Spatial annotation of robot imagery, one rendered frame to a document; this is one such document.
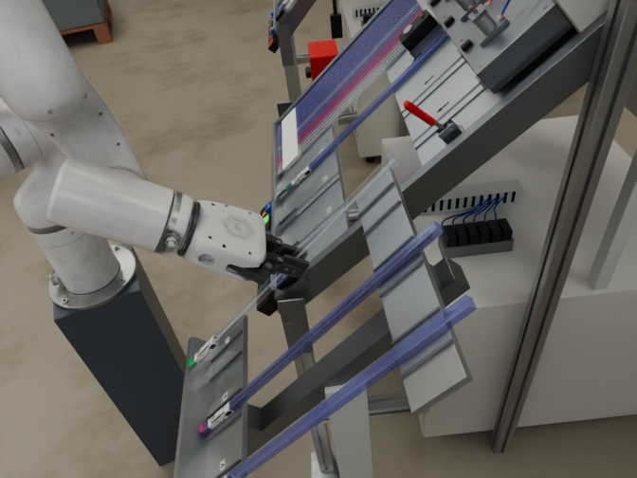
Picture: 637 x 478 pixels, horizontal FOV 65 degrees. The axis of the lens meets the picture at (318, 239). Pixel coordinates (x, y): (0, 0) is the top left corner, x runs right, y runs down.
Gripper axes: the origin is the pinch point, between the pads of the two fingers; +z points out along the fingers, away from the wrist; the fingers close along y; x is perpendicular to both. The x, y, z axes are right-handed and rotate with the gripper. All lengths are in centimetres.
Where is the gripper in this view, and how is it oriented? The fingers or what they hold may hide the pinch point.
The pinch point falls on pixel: (291, 261)
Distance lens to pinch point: 72.2
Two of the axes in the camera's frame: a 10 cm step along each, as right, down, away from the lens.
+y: -1.0, -6.6, 7.4
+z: 8.7, 3.0, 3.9
